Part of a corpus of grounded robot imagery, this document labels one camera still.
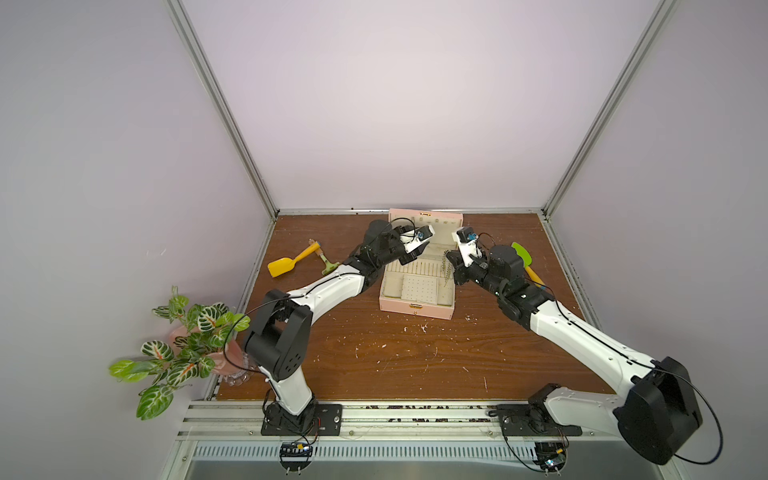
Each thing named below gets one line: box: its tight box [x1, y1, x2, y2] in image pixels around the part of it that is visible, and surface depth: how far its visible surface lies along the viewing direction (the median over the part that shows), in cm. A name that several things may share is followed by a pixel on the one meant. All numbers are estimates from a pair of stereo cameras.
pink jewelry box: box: [379, 208, 464, 321], surface depth 91 cm
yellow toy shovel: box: [267, 242, 321, 278], surface depth 106 cm
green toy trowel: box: [511, 242, 546, 288], surface depth 105 cm
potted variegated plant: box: [109, 286, 251, 420], surface depth 60 cm
